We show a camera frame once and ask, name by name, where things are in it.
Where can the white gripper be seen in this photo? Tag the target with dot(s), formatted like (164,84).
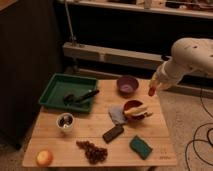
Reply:
(163,78)

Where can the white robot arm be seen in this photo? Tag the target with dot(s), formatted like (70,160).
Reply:
(191,47)

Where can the red bowl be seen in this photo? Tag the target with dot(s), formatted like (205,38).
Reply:
(133,103)

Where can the purple bowl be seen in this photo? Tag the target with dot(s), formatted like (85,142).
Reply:
(127,84)

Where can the yellow banana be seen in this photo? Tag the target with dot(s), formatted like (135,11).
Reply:
(138,111)

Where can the blue grey cloth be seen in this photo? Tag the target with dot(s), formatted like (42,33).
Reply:
(116,114)

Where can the dark brown block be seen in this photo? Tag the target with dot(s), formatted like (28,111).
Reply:
(113,133)

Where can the teal sponge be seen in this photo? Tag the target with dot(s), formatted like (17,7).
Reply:
(140,147)

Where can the wooden shelf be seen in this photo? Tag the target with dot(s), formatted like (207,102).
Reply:
(157,6)

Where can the bunch of dark grapes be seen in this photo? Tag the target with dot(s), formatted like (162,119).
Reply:
(93,153)

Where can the metal pole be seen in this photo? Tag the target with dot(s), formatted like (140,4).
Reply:
(72,36)

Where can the green plastic tray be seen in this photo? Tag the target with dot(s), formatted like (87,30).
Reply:
(60,85)

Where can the white cup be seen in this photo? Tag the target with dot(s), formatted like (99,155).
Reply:
(65,122)

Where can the yellow apple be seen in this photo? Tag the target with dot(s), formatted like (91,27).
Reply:
(44,158)

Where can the black handle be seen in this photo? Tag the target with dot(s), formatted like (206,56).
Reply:
(165,58)

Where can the grey metal rail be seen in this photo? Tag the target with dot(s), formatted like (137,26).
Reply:
(132,58)

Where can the black handled brush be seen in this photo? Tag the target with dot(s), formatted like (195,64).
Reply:
(71,98)

